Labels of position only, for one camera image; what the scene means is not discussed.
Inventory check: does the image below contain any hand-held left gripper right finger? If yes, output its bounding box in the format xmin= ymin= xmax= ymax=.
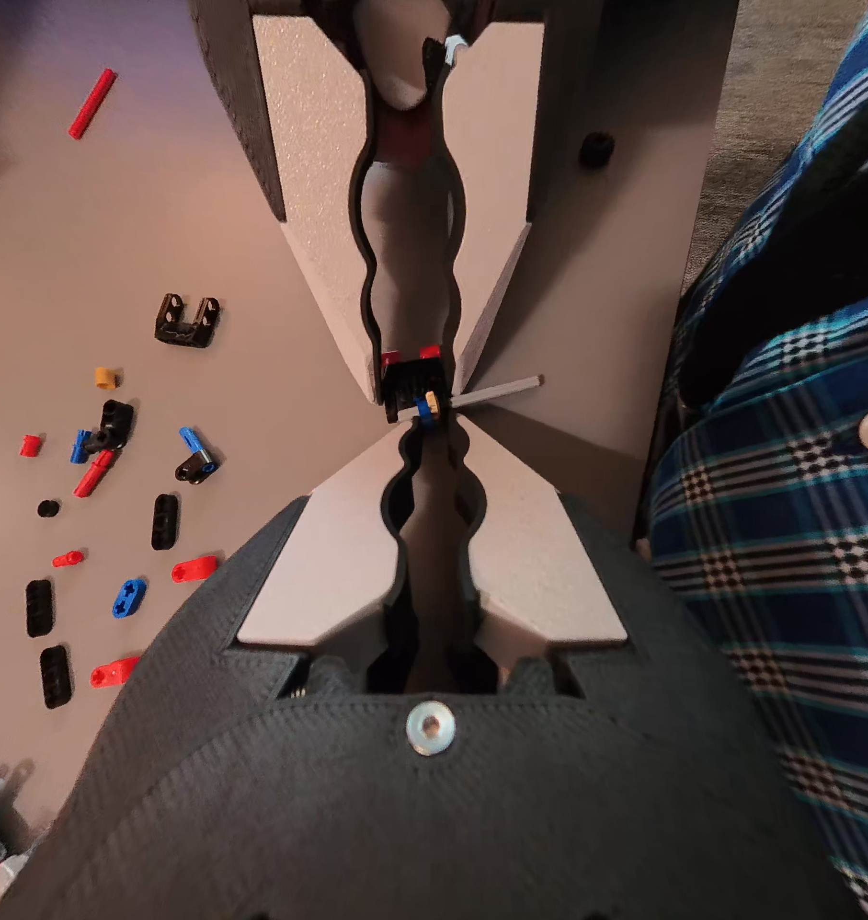
xmin=445 ymin=417 xmax=629 ymax=694

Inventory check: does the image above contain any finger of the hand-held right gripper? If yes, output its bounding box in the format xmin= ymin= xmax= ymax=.
xmin=437 ymin=20 xmax=548 ymax=398
xmin=251 ymin=13 xmax=392 ymax=407

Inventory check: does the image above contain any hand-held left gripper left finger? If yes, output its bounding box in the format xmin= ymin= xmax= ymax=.
xmin=235 ymin=420 xmax=426 ymax=694

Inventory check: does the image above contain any small black lego assembly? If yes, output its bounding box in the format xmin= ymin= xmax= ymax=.
xmin=380 ymin=345 xmax=546 ymax=432

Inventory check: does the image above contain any long red lego axle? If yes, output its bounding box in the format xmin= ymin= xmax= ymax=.
xmin=68 ymin=68 xmax=119 ymax=141

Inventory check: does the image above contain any black short lego beam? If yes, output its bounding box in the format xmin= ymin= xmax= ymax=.
xmin=39 ymin=645 xmax=73 ymax=710
xmin=151 ymin=493 xmax=180 ymax=552
xmin=26 ymin=579 xmax=56 ymax=638

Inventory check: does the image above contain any black u-shaped lego piece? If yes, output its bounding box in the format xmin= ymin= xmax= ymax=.
xmin=154 ymin=293 xmax=221 ymax=349

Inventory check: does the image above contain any red lego axle pin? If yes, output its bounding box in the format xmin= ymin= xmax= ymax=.
xmin=72 ymin=450 xmax=116 ymax=499

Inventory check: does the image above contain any person's plaid shirt torso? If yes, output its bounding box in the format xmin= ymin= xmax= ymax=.
xmin=635 ymin=0 xmax=868 ymax=920

